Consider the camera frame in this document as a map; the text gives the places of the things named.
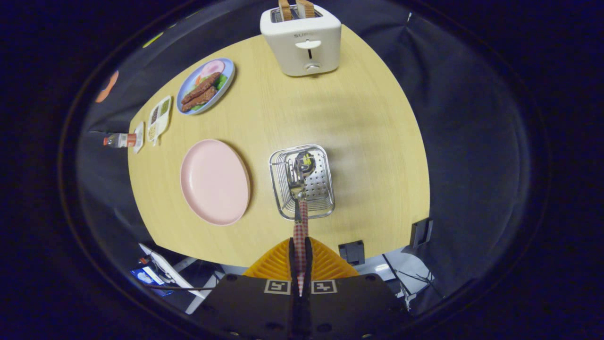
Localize white flat device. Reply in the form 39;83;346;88
139;243;206;299

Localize blue flat object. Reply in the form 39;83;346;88
131;267;173;297

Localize black table clamp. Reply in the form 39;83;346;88
410;218;434;249
338;240;365;266

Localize spoon with red checkered handle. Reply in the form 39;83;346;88
294;150;317;227

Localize brown sausage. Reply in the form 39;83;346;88
182;86;218;112
181;72;221;105

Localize black floor cables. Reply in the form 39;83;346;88
382;253;435;307

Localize blue plate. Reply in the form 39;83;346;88
176;58;235;115

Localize white compartment seasoning dish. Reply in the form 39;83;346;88
146;95;172;146

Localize metal wire basket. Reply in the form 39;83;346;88
269;144;336;221

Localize pink ham slice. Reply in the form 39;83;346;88
201;60;226;77

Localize white toaster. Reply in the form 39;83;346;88
260;5;342;77

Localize pink plate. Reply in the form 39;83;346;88
180;139;251;226

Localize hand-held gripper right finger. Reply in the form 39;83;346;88
301;238;402;340

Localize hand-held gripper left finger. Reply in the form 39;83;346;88
203;238;301;340

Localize clear bottle with red cap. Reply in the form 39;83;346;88
103;133;137;148

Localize fork with red checkered handle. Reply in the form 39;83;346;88
285;158;310;296

